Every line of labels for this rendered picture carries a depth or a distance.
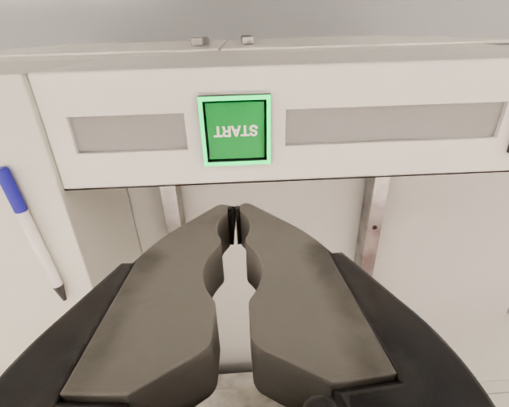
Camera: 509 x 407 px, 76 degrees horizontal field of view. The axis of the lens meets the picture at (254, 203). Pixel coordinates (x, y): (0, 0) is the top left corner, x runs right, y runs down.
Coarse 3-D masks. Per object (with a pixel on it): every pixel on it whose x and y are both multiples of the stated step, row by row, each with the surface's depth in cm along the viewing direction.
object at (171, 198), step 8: (160, 192) 41; (168, 192) 41; (176, 192) 41; (168, 200) 41; (176, 200) 41; (168, 208) 42; (176, 208) 42; (168, 216) 42; (176, 216) 42; (168, 224) 43; (176, 224) 43; (168, 232) 43
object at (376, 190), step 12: (372, 180) 42; (384, 180) 41; (372, 192) 42; (384, 192) 42; (372, 204) 43; (384, 204) 43; (360, 216) 47; (372, 216) 44; (360, 228) 47; (372, 228) 44; (360, 240) 47; (372, 240) 45; (360, 252) 47; (372, 252) 46; (360, 264) 48; (372, 264) 47
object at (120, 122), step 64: (128, 64) 28; (192, 64) 27; (256, 64) 25; (320, 64) 24; (384, 64) 24; (448, 64) 25; (64, 128) 26; (128, 128) 26; (192, 128) 26; (320, 128) 27; (384, 128) 27; (448, 128) 27
